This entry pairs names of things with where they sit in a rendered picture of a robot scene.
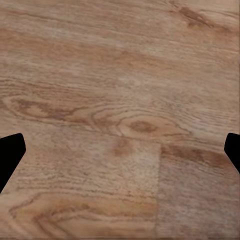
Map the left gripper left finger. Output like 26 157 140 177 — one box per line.
0 133 26 193

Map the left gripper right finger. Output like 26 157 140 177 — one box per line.
224 133 240 173

